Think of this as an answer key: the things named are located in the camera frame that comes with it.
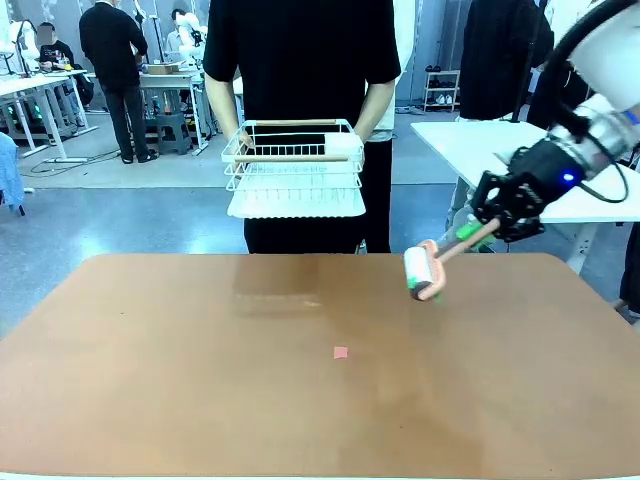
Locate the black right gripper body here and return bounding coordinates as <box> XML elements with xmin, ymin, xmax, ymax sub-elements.
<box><xmin>504</xmin><ymin>138</ymin><xmax>587</xmax><ymax>219</ymax></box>

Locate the pink lint roller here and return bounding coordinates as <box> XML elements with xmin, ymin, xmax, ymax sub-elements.
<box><xmin>403</xmin><ymin>222</ymin><xmax>502</xmax><ymax>303</ymax></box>

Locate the white plastic utensil holder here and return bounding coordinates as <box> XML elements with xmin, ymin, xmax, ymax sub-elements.
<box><xmin>323</xmin><ymin>132</ymin><xmax>365</xmax><ymax>158</ymax></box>

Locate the white ribbed drain tray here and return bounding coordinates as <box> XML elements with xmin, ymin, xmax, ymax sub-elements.
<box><xmin>227</xmin><ymin>172</ymin><xmax>368</xmax><ymax>220</ymax></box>

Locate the white wire dish rack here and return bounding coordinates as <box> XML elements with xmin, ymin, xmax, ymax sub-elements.
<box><xmin>221</xmin><ymin>118</ymin><xmax>366</xmax><ymax>202</ymax></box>

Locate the person's left forearm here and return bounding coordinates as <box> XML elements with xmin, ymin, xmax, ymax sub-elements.
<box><xmin>355</xmin><ymin>78</ymin><xmax>397</xmax><ymax>137</ymax></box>

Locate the person's right forearm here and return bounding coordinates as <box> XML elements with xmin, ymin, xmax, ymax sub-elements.
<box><xmin>203</xmin><ymin>73</ymin><xmax>247</xmax><ymax>137</ymax></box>

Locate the white side table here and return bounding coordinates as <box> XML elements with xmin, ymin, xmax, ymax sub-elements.
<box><xmin>410</xmin><ymin>119</ymin><xmax>640</xmax><ymax>275</ymax></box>

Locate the white shoe rack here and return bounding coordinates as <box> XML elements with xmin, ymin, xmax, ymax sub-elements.
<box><xmin>423</xmin><ymin>69</ymin><xmax>462</xmax><ymax>114</ymax></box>

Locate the bystander in dark trousers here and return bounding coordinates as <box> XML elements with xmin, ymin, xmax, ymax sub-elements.
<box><xmin>613</xmin><ymin>238</ymin><xmax>640</xmax><ymax>324</ymax></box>

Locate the person in black coat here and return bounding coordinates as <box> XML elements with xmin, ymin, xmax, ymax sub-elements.
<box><xmin>443</xmin><ymin>0</ymin><xmax>555</xmax><ymax>254</ymax></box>

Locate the person in black t-shirt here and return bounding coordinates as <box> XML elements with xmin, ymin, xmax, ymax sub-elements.
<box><xmin>202</xmin><ymin>0</ymin><xmax>403</xmax><ymax>255</ymax></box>

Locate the grey plastic step stool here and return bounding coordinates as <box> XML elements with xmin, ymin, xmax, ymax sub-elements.
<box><xmin>155</xmin><ymin>112</ymin><xmax>194</xmax><ymax>156</ymax></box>

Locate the white desk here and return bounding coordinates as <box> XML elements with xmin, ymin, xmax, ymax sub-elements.
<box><xmin>84</xmin><ymin>70</ymin><xmax>210</xmax><ymax>151</ymax></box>
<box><xmin>0</xmin><ymin>69</ymin><xmax>100</xmax><ymax>164</ymax></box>

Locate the bystander in pale shirt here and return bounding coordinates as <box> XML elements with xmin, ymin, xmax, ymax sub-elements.
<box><xmin>166</xmin><ymin>8</ymin><xmax>201</xmax><ymax>66</ymax></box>

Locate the standing bystander in black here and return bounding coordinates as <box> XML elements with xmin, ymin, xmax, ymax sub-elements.
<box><xmin>78</xmin><ymin>0</ymin><xmax>159</xmax><ymax>165</ymax></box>

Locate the seated bystander in black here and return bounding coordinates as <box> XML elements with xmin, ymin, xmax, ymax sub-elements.
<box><xmin>37</xmin><ymin>21</ymin><xmax>76</xmax><ymax>72</ymax></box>

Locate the blue cloth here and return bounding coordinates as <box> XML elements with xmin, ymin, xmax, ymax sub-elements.
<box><xmin>0</xmin><ymin>131</ymin><xmax>26</xmax><ymax>217</ymax></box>

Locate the thin black cable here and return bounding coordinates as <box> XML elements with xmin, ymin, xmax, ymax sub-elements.
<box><xmin>579</xmin><ymin>144</ymin><xmax>630</xmax><ymax>204</ymax></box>

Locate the thick black cable hose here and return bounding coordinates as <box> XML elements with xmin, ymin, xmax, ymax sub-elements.
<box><xmin>546</xmin><ymin>0</ymin><xmax>626</xmax><ymax>146</ymax></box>

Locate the black floor cable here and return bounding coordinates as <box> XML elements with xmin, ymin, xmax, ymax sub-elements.
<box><xmin>28</xmin><ymin>148</ymin><xmax>122</xmax><ymax>177</ymax></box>

